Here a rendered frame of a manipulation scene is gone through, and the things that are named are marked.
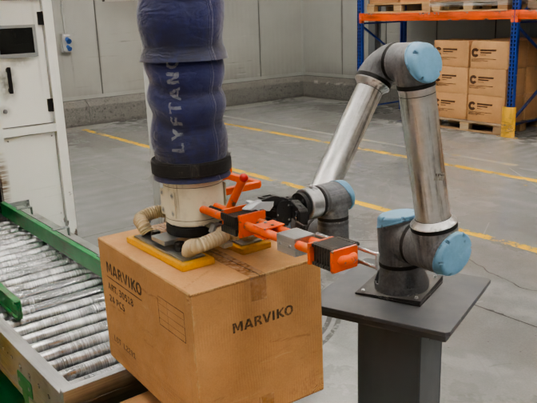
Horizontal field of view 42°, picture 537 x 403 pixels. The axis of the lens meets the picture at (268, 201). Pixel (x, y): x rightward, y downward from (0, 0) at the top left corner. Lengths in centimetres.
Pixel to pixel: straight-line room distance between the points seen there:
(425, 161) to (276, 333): 71
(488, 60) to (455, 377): 676
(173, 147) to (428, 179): 80
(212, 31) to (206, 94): 16
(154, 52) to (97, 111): 986
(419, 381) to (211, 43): 135
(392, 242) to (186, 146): 84
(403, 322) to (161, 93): 105
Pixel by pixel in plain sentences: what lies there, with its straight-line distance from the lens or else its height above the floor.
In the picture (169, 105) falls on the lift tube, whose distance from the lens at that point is 185.
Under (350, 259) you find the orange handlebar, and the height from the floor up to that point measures 121.
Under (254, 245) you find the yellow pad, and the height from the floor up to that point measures 109.
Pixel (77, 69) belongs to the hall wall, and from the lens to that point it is 1168.
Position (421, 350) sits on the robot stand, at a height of 59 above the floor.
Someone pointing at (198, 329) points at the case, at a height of 98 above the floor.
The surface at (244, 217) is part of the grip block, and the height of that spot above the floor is 122.
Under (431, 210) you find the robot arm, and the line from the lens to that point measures 221.
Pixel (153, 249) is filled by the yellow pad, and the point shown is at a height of 109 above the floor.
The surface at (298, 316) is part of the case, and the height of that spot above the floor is 93.
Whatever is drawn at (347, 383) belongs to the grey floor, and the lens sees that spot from 342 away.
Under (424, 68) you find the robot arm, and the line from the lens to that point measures 208.
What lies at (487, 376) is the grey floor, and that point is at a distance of 357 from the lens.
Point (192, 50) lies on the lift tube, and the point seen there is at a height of 163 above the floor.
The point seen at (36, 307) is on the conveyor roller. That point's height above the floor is 54.
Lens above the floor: 173
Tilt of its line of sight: 16 degrees down
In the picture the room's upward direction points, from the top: 2 degrees counter-clockwise
